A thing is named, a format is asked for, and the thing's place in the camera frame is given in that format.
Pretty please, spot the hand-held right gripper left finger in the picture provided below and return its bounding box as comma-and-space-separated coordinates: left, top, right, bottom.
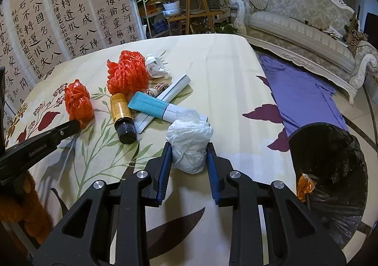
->
32, 142, 172, 266

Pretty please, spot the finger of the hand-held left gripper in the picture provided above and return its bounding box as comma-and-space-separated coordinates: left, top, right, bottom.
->
44, 120, 81, 147
0, 67, 6, 154

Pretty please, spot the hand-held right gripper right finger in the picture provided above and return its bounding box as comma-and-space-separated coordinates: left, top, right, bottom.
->
207, 142, 347, 266

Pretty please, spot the red plastic wrapper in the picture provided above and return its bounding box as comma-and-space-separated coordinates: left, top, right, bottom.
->
64, 79, 95, 129

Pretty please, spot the white paper ball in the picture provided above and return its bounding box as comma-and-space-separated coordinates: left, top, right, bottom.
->
166, 109, 214, 174

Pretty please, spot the brown glass bottle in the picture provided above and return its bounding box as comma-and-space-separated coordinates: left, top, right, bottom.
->
110, 92, 138, 145

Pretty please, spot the teal and white tube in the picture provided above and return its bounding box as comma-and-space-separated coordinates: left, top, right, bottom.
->
128, 92, 209, 122

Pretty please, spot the large orange net bag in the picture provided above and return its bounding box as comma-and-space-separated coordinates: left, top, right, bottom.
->
106, 50, 150, 96

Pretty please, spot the orange plastic bag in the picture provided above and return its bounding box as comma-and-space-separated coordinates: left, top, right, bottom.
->
296, 174, 316, 203

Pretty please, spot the white printed paper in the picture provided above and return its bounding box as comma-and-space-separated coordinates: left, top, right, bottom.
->
145, 53, 172, 80

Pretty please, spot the bin with black liner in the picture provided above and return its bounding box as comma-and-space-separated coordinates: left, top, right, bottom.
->
289, 123, 369, 250

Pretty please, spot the floral tablecloth table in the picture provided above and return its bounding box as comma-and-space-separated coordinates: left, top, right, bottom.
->
0, 33, 297, 266

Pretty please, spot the calligraphy folding screen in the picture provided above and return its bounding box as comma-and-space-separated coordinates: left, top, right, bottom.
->
0, 0, 139, 125

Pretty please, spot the purple cloth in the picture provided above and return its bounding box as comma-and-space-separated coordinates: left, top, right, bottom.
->
258, 54, 350, 138

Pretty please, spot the white metal shelf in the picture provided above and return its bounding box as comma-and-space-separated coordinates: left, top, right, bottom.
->
140, 3, 169, 39

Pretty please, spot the small leafy floor plant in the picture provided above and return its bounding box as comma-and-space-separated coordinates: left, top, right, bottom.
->
214, 22, 237, 34

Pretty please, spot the ornate white grey sofa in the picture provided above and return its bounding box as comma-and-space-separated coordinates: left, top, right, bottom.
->
224, 0, 378, 105

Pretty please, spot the wooden plant stand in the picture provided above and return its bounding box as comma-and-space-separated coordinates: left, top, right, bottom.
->
165, 0, 231, 34

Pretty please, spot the black stick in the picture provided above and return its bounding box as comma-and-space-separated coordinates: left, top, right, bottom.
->
291, 16, 322, 30

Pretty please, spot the striped cushion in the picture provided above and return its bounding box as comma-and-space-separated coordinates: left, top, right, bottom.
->
236, 0, 268, 11

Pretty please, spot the stack of magazines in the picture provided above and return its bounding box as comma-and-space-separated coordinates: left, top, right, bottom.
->
322, 25, 344, 42

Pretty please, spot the tiger print cloth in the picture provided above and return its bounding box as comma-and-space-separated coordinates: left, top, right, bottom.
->
343, 30, 368, 51

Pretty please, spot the toy rifle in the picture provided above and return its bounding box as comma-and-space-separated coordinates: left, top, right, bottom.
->
348, 6, 362, 36

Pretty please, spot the black covered television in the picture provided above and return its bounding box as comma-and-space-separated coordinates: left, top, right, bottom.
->
365, 12, 378, 45

